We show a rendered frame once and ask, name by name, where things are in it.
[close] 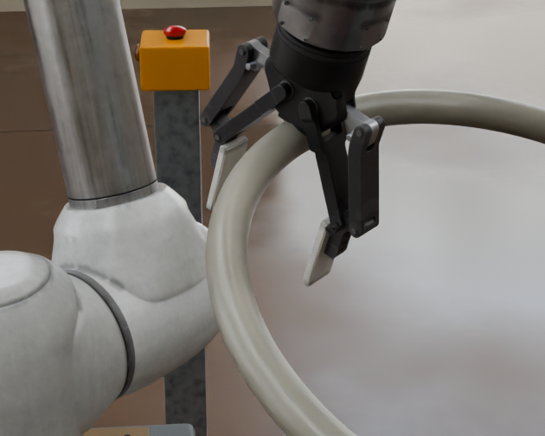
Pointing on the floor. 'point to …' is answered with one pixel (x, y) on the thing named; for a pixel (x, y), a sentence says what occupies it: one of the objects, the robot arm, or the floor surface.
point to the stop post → (180, 174)
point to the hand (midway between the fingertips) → (271, 223)
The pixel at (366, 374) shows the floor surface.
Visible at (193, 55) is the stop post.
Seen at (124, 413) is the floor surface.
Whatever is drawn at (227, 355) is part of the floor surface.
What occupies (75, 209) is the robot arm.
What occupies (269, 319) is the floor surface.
